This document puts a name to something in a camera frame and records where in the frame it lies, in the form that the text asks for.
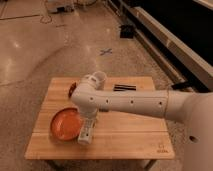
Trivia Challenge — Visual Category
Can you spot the white plastic bottle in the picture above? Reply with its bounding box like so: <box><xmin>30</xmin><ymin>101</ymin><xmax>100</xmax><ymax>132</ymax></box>
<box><xmin>78</xmin><ymin>119</ymin><xmax>95</xmax><ymax>145</ymax></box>

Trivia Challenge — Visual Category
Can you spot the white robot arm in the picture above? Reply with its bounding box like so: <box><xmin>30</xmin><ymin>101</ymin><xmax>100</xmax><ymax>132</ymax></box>
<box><xmin>69</xmin><ymin>73</ymin><xmax>213</xmax><ymax>171</ymax></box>

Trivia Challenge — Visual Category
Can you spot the orange ceramic bowl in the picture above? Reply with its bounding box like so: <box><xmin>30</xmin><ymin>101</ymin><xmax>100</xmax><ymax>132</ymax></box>
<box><xmin>50</xmin><ymin>108</ymin><xmax>83</xmax><ymax>141</ymax></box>

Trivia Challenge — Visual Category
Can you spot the black striped box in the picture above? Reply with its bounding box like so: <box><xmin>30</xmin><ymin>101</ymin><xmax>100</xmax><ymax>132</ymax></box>
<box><xmin>113</xmin><ymin>84</ymin><xmax>136</xmax><ymax>91</ymax></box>

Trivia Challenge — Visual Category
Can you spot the translucent plastic cup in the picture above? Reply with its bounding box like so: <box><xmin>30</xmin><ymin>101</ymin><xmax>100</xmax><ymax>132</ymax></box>
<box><xmin>93</xmin><ymin>71</ymin><xmax>107</xmax><ymax>90</ymax></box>

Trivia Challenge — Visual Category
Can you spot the small red brown object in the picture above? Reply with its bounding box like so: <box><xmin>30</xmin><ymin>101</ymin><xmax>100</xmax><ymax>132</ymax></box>
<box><xmin>68</xmin><ymin>82</ymin><xmax>77</xmax><ymax>98</ymax></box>

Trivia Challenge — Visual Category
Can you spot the wooden table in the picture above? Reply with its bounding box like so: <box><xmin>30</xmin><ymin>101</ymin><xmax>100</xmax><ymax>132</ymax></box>
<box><xmin>25</xmin><ymin>77</ymin><xmax>175</xmax><ymax>160</ymax></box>

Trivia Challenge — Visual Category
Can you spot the black box on floor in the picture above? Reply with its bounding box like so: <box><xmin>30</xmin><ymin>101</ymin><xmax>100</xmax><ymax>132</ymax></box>
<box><xmin>120</xmin><ymin>25</ymin><xmax>134</xmax><ymax>38</ymax></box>

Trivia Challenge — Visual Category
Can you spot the white equipment base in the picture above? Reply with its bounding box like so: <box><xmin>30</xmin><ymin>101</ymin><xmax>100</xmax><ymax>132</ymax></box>
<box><xmin>45</xmin><ymin>0</ymin><xmax>74</xmax><ymax>13</ymax></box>

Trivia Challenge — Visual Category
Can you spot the long wall bench rail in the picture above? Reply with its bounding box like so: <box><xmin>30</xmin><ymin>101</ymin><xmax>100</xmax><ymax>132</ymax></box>
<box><xmin>105</xmin><ymin>0</ymin><xmax>213</xmax><ymax>92</ymax></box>

